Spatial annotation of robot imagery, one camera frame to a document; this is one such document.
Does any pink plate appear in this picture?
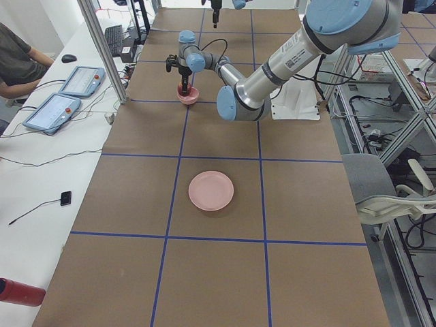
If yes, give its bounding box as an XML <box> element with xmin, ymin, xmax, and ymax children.
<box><xmin>188</xmin><ymin>170</ymin><xmax>234</xmax><ymax>211</ymax></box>

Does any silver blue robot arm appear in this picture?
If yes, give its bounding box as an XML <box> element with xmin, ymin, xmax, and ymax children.
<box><xmin>166</xmin><ymin>1</ymin><xmax>403</xmax><ymax>121</ymax></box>

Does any lower blue teach pendant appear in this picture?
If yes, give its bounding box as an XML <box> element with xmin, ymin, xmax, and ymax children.
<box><xmin>22</xmin><ymin>93</ymin><xmax>82</xmax><ymax>135</ymax></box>

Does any pink bowl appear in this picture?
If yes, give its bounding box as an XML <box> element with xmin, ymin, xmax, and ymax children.
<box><xmin>177</xmin><ymin>84</ymin><xmax>200</xmax><ymax>105</ymax></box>

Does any aluminium frame post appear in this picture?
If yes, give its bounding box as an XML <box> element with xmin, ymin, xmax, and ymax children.
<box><xmin>77</xmin><ymin>0</ymin><xmax>127</xmax><ymax>104</ymax></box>

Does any black computer mouse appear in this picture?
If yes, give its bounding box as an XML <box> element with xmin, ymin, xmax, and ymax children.
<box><xmin>61</xmin><ymin>54</ymin><xmax>77</xmax><ymax>63</ymax></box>

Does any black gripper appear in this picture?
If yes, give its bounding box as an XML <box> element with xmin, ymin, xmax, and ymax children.
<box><xmin>166</xmin><ymin>54</ymin><xmax>191</xmax><ymax>96</ymax></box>

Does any upper blue teach pendant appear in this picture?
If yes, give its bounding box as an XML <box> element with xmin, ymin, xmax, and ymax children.
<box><xmin>59</xmin><ymin>66</ymin><xmax>106</xmax><ymax>99</ymax></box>

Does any seated person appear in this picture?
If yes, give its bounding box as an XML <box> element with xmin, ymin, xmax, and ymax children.
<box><xmin>1</xmin><ymin>23</ymin><xmax>54</xmax><ymax>99</ymax></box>

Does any grey office chair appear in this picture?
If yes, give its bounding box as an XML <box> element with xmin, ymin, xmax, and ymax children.
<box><xmin>342</xmin><ymin>153</ymin><xmax>435</xmax><ymax>241</ymax></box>

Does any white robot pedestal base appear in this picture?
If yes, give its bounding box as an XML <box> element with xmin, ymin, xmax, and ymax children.
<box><xmin>270</xmin><ymin>79</ymin><xmax>320</xmax><ymax>121</ymax></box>

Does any black keyboard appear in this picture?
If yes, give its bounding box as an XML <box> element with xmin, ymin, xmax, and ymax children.
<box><xmin>104</xmin><ymin>25</ymin><xmax>123</xmax><ymax>57</ymax></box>

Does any small black square device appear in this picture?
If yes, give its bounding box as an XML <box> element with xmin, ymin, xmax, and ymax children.
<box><xmin>60</xmin><ymin>191</ymin><xmax>72</xmax><ymax>206</ymax></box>

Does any blue teach pendant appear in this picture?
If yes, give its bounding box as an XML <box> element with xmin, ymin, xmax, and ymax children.
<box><xmin>59</xmin><ymin>66</ymin><xmax>106</xmax><ymax>99</ymax></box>
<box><xmin>22</xmin><ymin>93</ymin><xmax>82</xmax><ymax>135</ymax></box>

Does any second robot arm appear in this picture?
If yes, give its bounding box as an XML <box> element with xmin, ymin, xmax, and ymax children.
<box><xmin>200</xmin><ymin>0</ymin><xmax>249</xmax><ymax>31</ymax></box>

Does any red water bottle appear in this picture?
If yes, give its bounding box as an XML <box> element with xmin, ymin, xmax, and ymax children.
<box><xmin>1</xmin><ymin>278</ymin><xmax>46</xmax><ymax>307</ymax></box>

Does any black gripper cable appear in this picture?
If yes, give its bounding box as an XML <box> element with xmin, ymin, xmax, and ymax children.
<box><xmin>197</xmin><ymin>38</ymin><xmax>232</xmax><ymax>69</ymax></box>

